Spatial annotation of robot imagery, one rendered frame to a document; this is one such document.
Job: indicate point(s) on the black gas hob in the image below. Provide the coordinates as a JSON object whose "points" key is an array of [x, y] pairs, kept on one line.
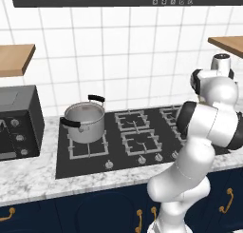
{"points": [[95, 165]]}

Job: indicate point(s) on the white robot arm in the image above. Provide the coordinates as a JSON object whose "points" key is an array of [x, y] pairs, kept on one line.
{"points": [[202, 126]]}

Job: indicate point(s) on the silver toaster oven knob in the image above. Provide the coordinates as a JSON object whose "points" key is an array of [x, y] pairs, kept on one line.
{"points": [[24, 152], [14, 122], [20, 137]]}

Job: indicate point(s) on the navy cupboard door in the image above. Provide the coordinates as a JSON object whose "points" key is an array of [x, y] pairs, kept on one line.
{"points": [[101, 211], [31, 217], [234, 217]]}

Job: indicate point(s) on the black toaster oven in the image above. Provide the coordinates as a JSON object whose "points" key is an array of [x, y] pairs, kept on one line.
{"points": [[30, 116]]}

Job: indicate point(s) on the wooden wall shelf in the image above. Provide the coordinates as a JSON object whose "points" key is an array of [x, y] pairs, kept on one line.
{"points": [[229, 43], [12, 59]]}

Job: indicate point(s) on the silver hob knob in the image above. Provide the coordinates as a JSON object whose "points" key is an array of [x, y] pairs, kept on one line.
{"points": [[109, 164], [158, 157], [141, 160], [174, 154]]}

